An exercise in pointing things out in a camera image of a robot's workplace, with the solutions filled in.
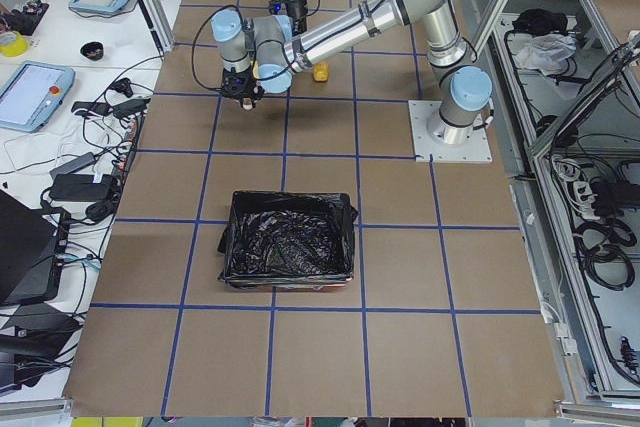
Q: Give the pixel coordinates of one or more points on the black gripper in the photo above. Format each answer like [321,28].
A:
[248,95]
[298,10]

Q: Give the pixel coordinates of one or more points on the yellow potato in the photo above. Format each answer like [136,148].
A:
[321,72]

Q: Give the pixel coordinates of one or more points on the beige dustpan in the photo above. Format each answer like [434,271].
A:
[247,105]

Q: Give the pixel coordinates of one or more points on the bin with black liner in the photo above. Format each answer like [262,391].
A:
[288,240]

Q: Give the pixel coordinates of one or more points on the small black bowl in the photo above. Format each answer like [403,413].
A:
[93,51]

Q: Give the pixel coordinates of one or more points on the black power adapter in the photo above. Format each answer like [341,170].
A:
[82,187]

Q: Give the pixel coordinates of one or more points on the lower blue teach pendant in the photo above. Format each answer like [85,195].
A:
[32,94]

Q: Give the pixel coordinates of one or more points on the yellow tape roll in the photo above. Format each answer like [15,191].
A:
[12,44]

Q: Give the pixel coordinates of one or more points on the black cloth bundle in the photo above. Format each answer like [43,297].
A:
[539,22]

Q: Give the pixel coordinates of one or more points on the crumpled white cloth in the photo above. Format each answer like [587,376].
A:
[548,54]

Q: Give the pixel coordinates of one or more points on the black laptop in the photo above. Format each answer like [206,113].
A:
[31,250]

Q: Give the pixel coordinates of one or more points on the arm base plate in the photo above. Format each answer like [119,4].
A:
[436,141]

